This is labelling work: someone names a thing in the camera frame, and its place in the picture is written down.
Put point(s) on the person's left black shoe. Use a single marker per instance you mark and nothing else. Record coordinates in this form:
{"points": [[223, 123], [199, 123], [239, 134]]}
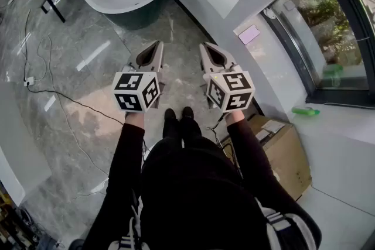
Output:
{"points": [[170, 114]]}

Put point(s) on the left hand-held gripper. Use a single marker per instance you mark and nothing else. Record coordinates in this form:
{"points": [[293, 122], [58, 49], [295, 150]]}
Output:
{"points": [[129, 82]]}

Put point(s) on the white power strip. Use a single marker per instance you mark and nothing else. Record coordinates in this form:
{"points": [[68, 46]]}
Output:
{"points": [[29, 81]]}

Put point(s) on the white low cabinet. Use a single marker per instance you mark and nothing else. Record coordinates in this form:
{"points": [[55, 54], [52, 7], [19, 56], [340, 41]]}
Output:
{"points": [[20, 149]]}

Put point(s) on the person's leg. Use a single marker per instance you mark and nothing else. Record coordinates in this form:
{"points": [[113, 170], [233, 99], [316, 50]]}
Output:
{"points": [[171, 134], [192, 131]]}

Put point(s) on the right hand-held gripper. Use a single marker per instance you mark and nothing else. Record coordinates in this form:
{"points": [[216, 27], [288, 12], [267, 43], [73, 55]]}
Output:
{"points": [[237, 82]]}

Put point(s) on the cluttered tool shelf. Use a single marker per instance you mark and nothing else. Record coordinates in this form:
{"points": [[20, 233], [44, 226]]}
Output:
{"points": [[17, 225]]}

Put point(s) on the person's right forearm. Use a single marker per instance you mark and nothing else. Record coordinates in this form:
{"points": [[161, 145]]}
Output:
{"points": [[249, 149]]}

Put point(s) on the person's left leg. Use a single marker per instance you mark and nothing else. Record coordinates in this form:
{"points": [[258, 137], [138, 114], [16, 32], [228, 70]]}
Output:
{"points": [[171, 134]]}

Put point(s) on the person's right leg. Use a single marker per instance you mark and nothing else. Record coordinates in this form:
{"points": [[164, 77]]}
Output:
{"points": [[192, 131]]}

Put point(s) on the person's right black shoe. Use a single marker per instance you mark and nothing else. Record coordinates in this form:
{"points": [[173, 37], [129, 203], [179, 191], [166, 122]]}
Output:
{"points": [[187, 112]]}

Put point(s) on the person's black shoe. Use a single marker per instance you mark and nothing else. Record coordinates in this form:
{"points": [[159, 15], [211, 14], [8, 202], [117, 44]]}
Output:
{"points": [[170, 114], [187, 112]]}

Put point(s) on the pink card on ledge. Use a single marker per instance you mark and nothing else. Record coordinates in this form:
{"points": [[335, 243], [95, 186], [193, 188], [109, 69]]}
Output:
{"points": [[249, 34]]}

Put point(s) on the black framed window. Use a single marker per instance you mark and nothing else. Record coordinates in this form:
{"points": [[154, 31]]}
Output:
{"points": [[337, 26]]}

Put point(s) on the brown cardboard box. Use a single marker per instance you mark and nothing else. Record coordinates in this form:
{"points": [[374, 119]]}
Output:
{"points": [[287, 155]]}

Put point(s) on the person's left forearm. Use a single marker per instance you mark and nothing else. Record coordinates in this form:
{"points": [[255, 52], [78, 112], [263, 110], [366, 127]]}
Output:
{"points": [[129, 149]]}

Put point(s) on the person's black striped jacket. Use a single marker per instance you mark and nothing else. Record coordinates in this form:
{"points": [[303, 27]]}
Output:
{"points": [[199, 193]]}

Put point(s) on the green plastic bottle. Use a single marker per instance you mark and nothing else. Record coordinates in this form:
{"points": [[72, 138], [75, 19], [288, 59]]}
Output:
{"points": [[304, 111]]}

